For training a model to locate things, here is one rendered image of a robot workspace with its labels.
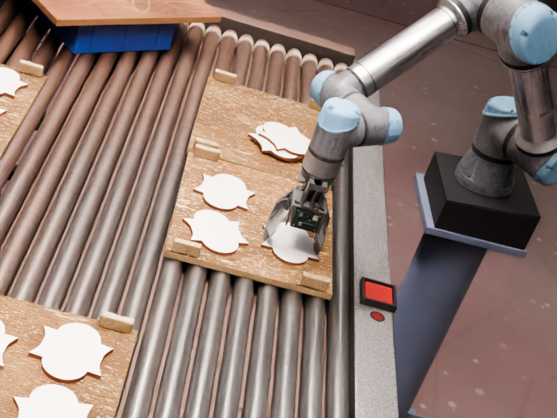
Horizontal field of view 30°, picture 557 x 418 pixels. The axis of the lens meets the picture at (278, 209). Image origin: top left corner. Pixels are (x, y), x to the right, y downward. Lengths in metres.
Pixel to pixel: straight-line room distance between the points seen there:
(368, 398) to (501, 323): 2.11
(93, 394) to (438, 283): 1.28
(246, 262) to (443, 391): 1.58
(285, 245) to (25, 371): 0.68
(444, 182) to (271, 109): 0.49
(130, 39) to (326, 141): 0.95
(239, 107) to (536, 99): 0.77
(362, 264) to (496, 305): 1.87
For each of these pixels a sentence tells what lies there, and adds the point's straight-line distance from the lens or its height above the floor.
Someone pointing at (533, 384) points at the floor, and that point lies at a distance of 3.81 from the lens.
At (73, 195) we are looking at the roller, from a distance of 2.21.
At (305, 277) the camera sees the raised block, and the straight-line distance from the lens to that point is 2.09.
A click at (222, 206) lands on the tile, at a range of 2.24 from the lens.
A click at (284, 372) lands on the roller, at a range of 1.91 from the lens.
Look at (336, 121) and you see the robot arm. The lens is 1.99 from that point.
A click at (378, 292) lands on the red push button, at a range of 2.19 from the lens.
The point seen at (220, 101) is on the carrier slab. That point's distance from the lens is 2.68.
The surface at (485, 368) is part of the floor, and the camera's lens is 3.76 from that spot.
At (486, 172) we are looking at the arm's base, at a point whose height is 1.02.
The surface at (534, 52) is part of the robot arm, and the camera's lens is 2.21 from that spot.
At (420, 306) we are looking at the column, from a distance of 2.82.
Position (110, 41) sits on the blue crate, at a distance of 2.79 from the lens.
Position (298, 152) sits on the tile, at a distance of 2.51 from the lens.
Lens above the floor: 2.13
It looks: 31 degrees down
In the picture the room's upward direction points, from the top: 19 degrees clockwise
